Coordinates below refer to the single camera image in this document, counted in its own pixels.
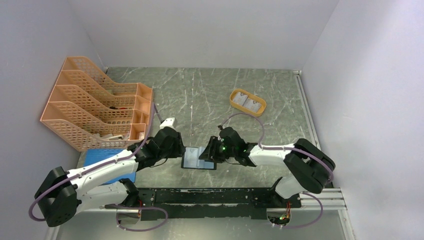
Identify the orange oval tray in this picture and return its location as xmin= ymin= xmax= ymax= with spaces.
xmin=229 ymin=88 xmax=267 ymax=117

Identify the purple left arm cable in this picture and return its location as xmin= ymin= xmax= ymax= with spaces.
xmin=28 ymin=103 xmax=165 ymax=222

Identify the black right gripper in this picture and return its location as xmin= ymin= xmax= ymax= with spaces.
xmin=198 ymin=135 xmax=237 ymax=163

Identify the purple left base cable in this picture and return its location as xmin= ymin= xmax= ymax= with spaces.
xmin=105 ymin=204 xmax=169 ymax=233

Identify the white VIP card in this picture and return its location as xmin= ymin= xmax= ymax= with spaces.
xmin=182 ymin=147 xmax=199 ymax=168

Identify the black leather card holder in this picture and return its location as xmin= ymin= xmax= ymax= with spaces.
xmin=180 ymin=146 xmax=217 ymax=170

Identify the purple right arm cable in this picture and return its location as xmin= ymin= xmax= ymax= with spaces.
xmin=217 ymin=112 xmax=335 ymax=185

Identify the white card in tray left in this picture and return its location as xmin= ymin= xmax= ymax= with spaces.
xmin=232 ymin=91 xmax=248 ymax=106

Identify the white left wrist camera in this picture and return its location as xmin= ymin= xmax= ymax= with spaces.
xmin=159 ymin=117 xmax=177 ymax=130

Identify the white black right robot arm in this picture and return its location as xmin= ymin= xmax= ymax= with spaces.
xmin=199 ymin=127 xmax=336 ymax=207

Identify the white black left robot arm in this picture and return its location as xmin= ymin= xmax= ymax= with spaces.
xmin=28 ymin=126 xmax=185 ymax=227

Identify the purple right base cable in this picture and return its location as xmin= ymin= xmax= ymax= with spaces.
xmin=269 ymin=191 xmax=324 ymax=230

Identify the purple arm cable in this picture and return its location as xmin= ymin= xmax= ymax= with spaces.
xmin=28 ymin=103 xmax=165 ymax=222
xmin=217 ymin=112 xmax=335 ymax=185

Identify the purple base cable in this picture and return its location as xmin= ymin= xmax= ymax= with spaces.
xmin=105 ymin=204 xmax=169 ymax=233
xmin=269 ymin=191 xmax=324 ymax=230

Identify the orange mesh file organizer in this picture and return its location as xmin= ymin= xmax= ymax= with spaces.
xmin=40 ymin=56 xmax=153 ymax=152

